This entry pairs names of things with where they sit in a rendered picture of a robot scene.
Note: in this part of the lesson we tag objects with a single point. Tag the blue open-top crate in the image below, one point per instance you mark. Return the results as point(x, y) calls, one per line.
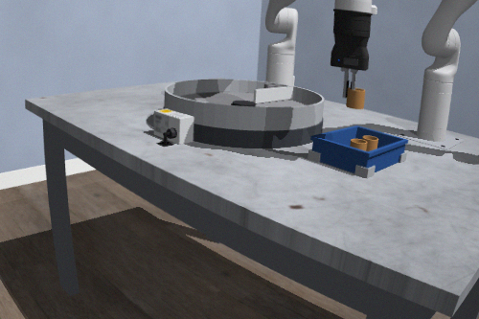
point(335, 149)

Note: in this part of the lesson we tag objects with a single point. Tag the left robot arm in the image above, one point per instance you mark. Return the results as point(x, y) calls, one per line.
point(439, 41)

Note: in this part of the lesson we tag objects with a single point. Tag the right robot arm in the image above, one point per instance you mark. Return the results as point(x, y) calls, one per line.
point(280, 56)

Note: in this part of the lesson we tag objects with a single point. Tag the bronze bushing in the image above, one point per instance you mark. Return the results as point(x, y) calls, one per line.
point(372, 142)
point(355, 99)
point(359, 143)

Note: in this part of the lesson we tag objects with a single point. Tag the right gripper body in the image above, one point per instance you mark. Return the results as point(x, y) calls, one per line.
point(352, 25)

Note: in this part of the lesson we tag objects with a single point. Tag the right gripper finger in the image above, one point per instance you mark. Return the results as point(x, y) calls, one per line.
point(346, 82)
point(353, 79)

